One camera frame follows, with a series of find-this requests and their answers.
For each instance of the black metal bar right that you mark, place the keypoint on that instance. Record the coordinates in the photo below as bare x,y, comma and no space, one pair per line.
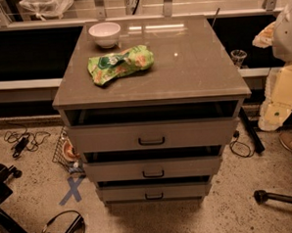
259,147

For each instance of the black bar bottom left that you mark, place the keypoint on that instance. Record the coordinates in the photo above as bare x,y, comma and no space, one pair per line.
78,223

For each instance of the blue tape cross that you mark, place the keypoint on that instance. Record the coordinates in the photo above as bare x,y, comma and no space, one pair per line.
73,191

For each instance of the green snack bag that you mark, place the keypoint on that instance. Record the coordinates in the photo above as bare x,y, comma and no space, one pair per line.
104,69

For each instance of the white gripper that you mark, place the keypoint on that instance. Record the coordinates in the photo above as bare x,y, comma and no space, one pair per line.
286,36

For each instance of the grey top drawer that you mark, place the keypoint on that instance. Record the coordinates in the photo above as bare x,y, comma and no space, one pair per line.
152,127

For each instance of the grey drawer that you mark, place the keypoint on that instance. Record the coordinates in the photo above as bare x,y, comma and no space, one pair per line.
152,164
152,127
153,189

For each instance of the white ceramic bowl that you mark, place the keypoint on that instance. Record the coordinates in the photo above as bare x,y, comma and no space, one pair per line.
106,35

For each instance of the clear plastic bag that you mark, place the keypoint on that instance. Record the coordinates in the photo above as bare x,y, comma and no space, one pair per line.
47,9

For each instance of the grey drawer cabinet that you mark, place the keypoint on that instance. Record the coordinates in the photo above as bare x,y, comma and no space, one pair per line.
190,66

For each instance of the black chair caster leg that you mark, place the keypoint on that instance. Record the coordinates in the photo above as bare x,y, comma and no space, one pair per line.
262,197

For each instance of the black power adapter with cable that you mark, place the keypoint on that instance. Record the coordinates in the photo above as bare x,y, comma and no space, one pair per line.
21,139

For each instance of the clear glass cup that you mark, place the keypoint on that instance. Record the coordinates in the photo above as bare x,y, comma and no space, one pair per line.
238,57

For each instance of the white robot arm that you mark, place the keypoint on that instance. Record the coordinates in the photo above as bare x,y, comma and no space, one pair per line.
278,35

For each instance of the grey bottom drawer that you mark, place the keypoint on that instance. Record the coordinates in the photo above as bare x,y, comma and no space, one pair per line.
153,189

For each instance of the wire basket with items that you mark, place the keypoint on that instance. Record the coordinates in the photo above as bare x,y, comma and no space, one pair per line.
66,156

